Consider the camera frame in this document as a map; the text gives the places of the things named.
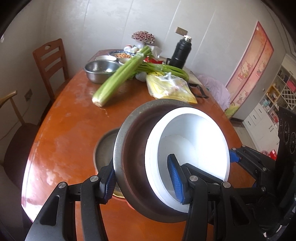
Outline pink cartoon door curtain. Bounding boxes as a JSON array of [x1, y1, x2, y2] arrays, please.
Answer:
[[225, 21, 274, 119]]

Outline celery bunch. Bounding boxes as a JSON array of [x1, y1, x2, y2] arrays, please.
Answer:
[[92, 45, 153, 107]]

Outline white bowl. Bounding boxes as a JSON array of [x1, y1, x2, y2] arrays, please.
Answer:
[[95, 55, 118, 62]]

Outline blue patterned bowl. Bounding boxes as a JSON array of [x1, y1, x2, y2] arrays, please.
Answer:
[[109, 51, 136, 61]]

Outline bunch of green stalks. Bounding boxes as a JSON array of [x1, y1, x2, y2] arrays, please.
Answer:
[[136, 62, 189, 81]]

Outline white cabinet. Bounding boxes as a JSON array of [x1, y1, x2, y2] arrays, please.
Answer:
[[243, 54, 296, 149]]

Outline black peeler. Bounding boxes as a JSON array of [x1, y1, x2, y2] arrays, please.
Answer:
[[188, 83, 210, 99]]

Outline round steel pan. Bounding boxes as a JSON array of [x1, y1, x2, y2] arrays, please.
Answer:
[[94, 128, 123, 179]]

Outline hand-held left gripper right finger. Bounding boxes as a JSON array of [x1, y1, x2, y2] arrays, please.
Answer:
[[167, 153, 262, 241]]

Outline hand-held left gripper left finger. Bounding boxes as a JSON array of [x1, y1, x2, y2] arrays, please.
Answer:
[[24, 164, 116, 241]]

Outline red plastic item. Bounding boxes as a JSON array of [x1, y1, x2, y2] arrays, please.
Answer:
[[261, 149, 278, 160]]

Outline plastic bag of yellow noodles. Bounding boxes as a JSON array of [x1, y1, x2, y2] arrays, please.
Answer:
[[146, 72, 198, 104]]

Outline red snack packet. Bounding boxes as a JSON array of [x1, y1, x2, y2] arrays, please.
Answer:
[[144, 57, 165, 65]]

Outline dark chair with wooden armrest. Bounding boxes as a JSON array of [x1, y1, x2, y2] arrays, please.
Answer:
[[0, 90, 38, 193]]

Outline large steel bowl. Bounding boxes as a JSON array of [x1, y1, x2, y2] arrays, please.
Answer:
[[113, 98, 197, 222]]

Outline dark red flower bouquet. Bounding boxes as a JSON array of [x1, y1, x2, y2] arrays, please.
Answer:
[[132, 31, 155, 48]]

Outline steel basin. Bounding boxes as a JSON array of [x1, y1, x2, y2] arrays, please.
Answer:
[[84, 60, 121, 84]]

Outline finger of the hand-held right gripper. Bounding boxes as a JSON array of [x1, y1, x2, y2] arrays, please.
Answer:
[[181, 163, 223, 184], [229, 146, 274, 173]]

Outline pink clothing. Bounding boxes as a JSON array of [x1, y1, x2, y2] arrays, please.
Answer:
[[196, 74, 231, 112]]

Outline black thermos flask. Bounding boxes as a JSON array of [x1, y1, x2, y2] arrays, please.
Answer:
[[170, 35, 193, 69]]

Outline wooden slat-back chair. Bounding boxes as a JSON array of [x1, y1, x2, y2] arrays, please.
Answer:
[[32, 38, 69, 98]]

